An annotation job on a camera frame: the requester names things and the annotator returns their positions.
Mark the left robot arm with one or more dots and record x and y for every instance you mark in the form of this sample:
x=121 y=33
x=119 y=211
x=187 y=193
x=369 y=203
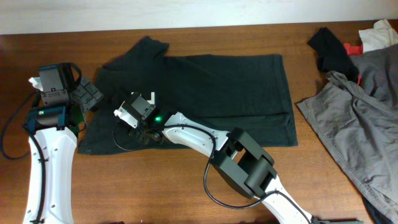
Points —
x=53 y=135

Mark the black garment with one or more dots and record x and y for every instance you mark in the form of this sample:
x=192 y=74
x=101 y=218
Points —
x=332 y=55

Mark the white garment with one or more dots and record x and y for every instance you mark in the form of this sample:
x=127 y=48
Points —
x=382 y=35

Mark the black Nike t-shirt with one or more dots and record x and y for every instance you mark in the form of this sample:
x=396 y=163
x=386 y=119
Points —
x=221 y=92

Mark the red garment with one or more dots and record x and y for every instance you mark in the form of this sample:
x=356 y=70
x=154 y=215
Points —
x=353 y=49

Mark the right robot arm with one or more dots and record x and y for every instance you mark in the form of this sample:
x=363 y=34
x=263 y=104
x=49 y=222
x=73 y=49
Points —
x=242 y=163

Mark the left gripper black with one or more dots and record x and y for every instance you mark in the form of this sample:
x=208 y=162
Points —
x=88 y=93

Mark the grey garment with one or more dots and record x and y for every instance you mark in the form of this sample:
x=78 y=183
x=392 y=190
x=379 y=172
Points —
x=357 y=124

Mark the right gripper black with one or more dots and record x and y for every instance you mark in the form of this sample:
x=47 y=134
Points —
x=141 y=136

